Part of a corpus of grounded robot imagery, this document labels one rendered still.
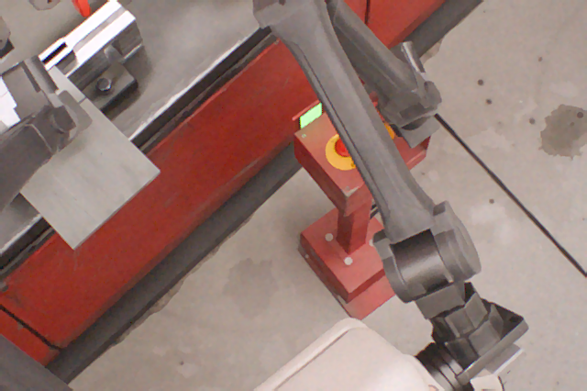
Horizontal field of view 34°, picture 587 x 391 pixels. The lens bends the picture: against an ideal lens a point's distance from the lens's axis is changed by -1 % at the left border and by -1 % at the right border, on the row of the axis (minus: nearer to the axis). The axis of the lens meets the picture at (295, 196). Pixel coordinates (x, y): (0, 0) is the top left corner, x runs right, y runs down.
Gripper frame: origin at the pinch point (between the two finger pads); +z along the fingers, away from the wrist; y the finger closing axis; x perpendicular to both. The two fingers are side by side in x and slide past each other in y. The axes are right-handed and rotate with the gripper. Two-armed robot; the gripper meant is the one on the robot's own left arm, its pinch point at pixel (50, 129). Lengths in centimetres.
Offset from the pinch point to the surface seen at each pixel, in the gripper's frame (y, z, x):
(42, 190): 7.3, -1.9, 6.4
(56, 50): -9.7, 7.3, -9.3
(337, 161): -35, 7, 37
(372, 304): -36, 70, 84
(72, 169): 1.6, -2.2, 6.9
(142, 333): 11, 86, 53
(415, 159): -48, 11, 47
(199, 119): -23.8, 23.1, 16.3
